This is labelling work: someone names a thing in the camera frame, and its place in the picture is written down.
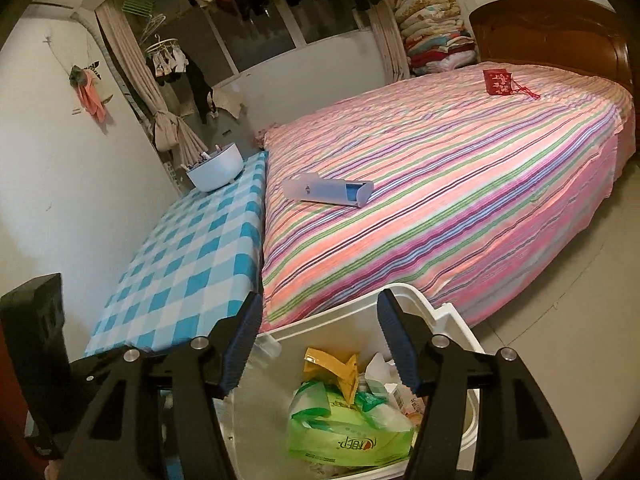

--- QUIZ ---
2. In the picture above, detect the white paper bag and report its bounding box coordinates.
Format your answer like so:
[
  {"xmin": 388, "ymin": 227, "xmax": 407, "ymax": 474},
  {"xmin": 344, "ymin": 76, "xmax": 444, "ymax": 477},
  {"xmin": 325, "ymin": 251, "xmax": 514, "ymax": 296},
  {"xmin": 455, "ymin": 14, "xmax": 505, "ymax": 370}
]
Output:
[{"xmin": 362, "ymin": 352, "xmax": 425, "ymax": 426}]

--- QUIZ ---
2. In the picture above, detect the green tissue pack bag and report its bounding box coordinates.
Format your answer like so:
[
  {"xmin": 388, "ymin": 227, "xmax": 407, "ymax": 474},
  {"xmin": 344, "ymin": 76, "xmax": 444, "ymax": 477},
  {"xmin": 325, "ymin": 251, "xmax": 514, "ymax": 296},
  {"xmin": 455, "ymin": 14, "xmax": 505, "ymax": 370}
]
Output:
[{"xmin": 286, "ymin": 380, "xmax": 416, "ymax": 468}]

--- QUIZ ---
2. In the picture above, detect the yellow snack wrapper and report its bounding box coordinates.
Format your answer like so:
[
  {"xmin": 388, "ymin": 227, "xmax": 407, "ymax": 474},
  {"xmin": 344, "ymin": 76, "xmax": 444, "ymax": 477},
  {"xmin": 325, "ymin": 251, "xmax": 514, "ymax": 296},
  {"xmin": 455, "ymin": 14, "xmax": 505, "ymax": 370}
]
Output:
[{"xmin": 303, "ymin": 347, "xmax": 359, "ymax": 405}]

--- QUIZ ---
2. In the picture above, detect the white plastic trash bin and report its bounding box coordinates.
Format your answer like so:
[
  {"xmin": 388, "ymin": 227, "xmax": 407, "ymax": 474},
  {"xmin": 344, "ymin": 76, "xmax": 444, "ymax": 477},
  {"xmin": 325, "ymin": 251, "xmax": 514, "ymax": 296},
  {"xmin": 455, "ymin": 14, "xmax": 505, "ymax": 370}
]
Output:
[{"xmin": 216, "ymin": 284, "xmax": 482, "ymax": 479}]

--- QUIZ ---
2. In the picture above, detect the blue checkered tablecloth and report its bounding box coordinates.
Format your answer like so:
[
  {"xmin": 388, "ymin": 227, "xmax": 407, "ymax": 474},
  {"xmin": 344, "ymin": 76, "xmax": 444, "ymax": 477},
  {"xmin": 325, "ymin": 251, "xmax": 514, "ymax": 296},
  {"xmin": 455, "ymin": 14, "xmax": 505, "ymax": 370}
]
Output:
[{"xmin": 84, "ymin": 153, "xmax": 267, "ymax": 358}]

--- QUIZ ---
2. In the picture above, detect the white round bowl container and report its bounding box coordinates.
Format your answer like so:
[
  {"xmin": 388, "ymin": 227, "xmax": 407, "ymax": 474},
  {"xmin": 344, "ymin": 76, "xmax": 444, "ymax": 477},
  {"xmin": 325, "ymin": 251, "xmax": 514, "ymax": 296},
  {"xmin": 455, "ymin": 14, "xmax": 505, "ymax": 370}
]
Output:
[{"xmin": 186, "ymin": 143, "xmax": 244, "ymax": 193}]

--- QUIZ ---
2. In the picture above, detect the beige tied curtain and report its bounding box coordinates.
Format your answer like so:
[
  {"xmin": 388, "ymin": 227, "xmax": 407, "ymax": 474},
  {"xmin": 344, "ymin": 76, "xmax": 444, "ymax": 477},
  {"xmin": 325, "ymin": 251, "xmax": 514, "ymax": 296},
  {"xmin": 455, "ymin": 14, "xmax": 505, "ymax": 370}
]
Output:
[{"xmin": 96, "ymin": 0, "xmax": 208, "ymax": 167}]

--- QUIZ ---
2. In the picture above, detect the striped pink bed sheet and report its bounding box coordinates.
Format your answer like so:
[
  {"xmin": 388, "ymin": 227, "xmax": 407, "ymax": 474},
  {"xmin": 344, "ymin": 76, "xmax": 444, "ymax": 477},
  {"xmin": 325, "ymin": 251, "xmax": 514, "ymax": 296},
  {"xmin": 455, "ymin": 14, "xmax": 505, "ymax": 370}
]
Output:
[{"xmin": 262, "ymin": 64, "xmax": 636, "ymax": 330}]

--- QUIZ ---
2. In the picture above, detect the round sock drying hanger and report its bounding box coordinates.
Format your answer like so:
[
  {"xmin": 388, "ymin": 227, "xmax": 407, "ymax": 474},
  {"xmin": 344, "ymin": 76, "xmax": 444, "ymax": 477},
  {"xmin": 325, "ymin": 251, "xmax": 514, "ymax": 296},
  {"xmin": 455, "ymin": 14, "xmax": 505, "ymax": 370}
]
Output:
[{"xmin": 144, "ymin": 38, "xmax": 190, "ymax": 86}]

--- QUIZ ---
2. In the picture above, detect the white blue long box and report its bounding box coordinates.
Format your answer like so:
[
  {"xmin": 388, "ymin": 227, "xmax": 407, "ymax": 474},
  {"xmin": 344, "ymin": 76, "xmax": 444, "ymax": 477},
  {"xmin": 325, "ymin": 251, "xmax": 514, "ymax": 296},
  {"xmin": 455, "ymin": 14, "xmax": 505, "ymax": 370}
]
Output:
[{"xmin": 281, "ymin": 174, "xmax": 374, "ymax": 208}]

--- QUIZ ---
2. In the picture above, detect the red pouch with tassel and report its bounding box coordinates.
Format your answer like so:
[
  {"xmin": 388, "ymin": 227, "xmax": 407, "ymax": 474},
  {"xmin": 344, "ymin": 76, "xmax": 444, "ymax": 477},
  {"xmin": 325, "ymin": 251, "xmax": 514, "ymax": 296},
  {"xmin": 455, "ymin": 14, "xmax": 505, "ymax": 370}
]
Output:
[{"xmin": 483, "ymin": 68, "xmax": 540, "ymax": 100}]

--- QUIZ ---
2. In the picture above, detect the stack of folded quilts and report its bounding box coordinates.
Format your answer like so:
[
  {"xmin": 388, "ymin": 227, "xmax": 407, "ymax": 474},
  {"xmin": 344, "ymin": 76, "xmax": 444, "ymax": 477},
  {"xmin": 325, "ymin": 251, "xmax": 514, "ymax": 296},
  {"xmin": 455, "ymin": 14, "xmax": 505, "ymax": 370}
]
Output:
[{"xmin": 394, "ymin": 0, "xmax": 477, "ymax": 76}]

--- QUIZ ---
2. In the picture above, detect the dark wooden headboard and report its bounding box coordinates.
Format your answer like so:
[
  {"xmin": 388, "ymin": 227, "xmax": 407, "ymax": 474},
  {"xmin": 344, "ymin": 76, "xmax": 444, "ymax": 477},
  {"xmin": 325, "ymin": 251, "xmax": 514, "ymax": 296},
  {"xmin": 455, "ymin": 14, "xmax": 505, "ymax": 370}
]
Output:
[{"xmin": 469, "ymin": 0, "xmax": 637, "ymax": 91}]

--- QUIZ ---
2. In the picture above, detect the right beige curtain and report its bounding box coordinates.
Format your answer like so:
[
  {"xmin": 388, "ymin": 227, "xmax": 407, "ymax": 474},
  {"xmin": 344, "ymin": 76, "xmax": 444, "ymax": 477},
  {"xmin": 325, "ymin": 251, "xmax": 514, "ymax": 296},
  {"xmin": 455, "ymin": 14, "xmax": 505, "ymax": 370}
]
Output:
[{"xmin": 368, "ymin": 0, "xmax": 410, "ymax": 84}]

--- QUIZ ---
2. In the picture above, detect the pink cloth on wall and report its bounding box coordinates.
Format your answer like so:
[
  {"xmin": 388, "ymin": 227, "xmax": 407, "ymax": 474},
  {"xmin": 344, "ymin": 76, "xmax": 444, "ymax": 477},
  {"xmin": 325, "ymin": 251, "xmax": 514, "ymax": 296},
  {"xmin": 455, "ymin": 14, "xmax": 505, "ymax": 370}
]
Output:
[{"xmin": 70, "ymin": 65, "xmax": 113, "ymax": 124}]

